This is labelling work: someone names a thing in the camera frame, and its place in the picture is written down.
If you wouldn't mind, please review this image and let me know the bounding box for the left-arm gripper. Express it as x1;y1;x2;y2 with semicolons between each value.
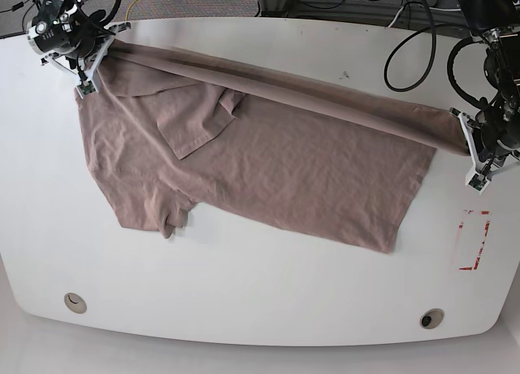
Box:
449;107;519;177

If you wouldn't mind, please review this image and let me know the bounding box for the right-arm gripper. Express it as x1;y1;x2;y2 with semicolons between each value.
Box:
39;20;131;85

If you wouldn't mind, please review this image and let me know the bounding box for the dusty pink T-shirt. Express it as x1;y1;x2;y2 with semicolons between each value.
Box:
76;41;469;253

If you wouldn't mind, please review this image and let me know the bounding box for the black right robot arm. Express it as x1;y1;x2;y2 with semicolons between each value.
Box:
25;0;131;97

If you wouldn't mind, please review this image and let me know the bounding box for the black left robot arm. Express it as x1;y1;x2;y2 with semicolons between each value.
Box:
448;0;519;180

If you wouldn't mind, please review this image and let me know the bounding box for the red tape marking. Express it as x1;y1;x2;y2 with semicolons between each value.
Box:
453;210;492;271

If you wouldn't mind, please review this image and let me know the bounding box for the right table grommet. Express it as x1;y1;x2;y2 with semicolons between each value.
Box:
419;308;444;330

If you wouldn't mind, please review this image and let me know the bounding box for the table grommet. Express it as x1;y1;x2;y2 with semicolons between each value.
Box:
64;293;87;315
419;308;444;330

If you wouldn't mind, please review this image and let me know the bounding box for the left table grommet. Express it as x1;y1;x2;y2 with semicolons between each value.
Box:
64;293;87;315

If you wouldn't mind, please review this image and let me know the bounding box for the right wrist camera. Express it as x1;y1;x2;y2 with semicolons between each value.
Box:
76;80;98;99

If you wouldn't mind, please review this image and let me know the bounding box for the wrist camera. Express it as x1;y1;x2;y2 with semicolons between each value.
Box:
466;170;491;194
76;80;98;99

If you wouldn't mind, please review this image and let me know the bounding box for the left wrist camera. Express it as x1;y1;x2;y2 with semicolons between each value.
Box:
466;170;491;194

